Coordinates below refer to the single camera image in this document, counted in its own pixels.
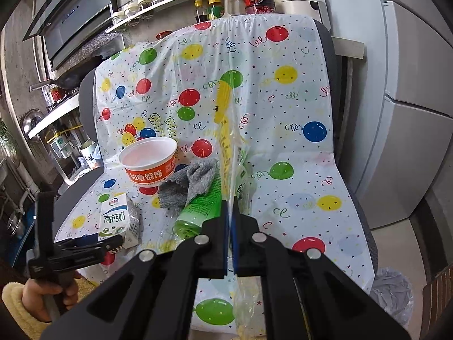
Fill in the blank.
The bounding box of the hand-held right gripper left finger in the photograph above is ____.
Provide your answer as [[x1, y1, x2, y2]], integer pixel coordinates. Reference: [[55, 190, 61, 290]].
[[40, 200, 229, 340]]

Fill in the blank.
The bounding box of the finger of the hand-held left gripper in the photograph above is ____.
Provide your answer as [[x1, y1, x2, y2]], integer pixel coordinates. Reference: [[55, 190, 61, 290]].
[[53, 235, 125, 253], [50, 250, 111, 269]]

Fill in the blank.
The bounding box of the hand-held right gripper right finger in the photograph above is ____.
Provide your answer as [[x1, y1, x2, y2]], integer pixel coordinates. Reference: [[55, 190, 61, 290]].
[[228, 202, 413, 340]]

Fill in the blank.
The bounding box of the white green milk carton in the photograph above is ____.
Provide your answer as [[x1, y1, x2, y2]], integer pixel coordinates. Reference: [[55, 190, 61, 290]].
[[97, 193, 140, 249]]

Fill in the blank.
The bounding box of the yellow clear plastic wrapper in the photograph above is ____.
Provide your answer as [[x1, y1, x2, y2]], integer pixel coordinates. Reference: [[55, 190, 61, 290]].
[[214, 81, 264, 339]]

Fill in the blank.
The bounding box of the person's left forearm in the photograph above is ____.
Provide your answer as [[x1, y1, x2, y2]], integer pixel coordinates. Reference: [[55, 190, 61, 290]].
[[2, 281, 52, 340]]

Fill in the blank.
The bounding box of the trash bin with grey bag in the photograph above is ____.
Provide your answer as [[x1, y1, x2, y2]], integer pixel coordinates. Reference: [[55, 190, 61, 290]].
[[370, 267, 414, 328]]

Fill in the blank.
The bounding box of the person's left hand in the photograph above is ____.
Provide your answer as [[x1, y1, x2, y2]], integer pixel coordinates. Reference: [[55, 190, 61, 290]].
[[21, 271, 81, 323]]

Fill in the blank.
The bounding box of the steel bowl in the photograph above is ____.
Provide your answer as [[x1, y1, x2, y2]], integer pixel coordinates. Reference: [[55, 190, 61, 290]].
[[7, 211, 25, 236]]

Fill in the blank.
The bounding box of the blue plastic bin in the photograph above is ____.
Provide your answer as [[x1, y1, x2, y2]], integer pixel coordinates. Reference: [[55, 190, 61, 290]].
[[14, 227, 36, 266]]

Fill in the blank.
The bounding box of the green plastic bottle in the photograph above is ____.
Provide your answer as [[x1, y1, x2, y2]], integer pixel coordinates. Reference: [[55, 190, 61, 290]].
[[173, 149, 257, 239]]

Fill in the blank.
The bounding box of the grey cloth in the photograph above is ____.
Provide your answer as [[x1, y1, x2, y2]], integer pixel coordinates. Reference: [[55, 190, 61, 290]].
[[157, 158, 222, 209]]

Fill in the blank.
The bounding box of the printed plate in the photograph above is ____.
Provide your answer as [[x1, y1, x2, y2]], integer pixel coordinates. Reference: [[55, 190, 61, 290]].
[[71, 166, 93, 185]]

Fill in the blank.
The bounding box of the white green gas meter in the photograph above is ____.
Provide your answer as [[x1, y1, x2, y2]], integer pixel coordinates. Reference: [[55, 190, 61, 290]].
[[50, 135, 73, 158]]

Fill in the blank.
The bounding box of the round tin can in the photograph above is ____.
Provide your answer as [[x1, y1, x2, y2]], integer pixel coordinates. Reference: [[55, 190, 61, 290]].
[[80, 142, 103, 171]]

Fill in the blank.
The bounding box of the orange paper bowl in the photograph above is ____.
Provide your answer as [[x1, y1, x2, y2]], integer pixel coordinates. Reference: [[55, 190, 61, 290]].
[[118, 137, 178, 188]]

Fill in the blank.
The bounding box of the round steel strainer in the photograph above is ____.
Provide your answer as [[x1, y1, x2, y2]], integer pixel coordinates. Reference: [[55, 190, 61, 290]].
[[19, 110, 46, 135]]

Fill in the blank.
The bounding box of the white kitchen counter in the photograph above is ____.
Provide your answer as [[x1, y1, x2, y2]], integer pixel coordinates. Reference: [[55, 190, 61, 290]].
[[28, 94, 80, 139]]

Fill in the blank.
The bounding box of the balloon print plastic cover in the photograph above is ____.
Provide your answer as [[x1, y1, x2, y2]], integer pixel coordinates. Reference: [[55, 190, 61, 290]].
[[57, 14, 376, 339]]

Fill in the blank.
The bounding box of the black wok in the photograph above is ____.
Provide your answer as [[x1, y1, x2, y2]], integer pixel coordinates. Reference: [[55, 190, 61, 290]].
[[30, 74, 89, 91]]

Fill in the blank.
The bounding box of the brown wooden furniture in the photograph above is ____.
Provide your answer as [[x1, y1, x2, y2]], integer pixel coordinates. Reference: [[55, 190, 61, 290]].
[[421, 274, 453, 340]]

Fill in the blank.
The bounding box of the black range hood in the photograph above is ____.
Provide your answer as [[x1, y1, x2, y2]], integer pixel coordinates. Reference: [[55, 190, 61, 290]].
[[23, 0, 117, 71]]

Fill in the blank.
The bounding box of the grey refrigerator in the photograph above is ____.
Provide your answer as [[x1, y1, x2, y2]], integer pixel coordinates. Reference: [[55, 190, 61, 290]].
[[329, 0, 453, 231]]

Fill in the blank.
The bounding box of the dark soy sauce bottle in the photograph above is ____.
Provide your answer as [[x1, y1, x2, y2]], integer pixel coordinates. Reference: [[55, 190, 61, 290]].
[[194, 0, 209, 24]]

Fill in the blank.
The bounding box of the green bottle with yellow cap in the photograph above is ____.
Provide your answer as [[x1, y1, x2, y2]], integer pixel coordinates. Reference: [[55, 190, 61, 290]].
[[207, 0, 223, 20]]

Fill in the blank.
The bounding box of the clear plastic jug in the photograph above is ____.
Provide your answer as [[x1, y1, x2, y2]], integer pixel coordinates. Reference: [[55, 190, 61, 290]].
[[224, 0, 245, 18]]

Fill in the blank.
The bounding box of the dark jar with red label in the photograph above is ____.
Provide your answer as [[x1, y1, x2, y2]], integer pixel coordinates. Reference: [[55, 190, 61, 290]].
[[245, 0, 277, 15]]

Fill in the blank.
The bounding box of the white wall shelf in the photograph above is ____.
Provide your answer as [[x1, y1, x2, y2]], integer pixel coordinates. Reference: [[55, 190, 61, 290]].
[[106, 0, 248, 34]]

